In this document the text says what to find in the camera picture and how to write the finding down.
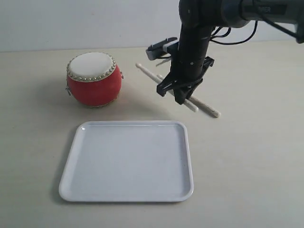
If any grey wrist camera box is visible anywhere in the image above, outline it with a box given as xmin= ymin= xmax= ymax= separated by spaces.
xmin=146 ymin=37 xmax=178 ymax=61

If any white wooden drumstick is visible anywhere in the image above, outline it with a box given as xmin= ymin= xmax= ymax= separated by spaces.
xmin=157 ymin=74 xmax=221 ymax=119
xmin=135 ymin=63 xmax=199 ymax=112

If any small red drum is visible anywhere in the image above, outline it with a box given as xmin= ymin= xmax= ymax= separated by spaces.
xmin=66 ymin=52 xmax=123 ymax=107

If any white rectangular tray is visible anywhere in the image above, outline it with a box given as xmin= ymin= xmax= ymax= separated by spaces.
xmin=58 ymin=121 xmax=194 ymax=203

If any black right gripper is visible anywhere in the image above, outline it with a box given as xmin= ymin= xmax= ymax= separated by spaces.
xmin=156 ymin=37 xmax=215 ymax=105

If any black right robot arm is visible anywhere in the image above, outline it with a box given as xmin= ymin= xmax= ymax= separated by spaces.
xmin=156 ymin=0 xmax=304 ymax=105

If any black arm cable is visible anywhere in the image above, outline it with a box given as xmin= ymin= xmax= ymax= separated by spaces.
xmin=209 ymin=20 xmax=259 ymax=46

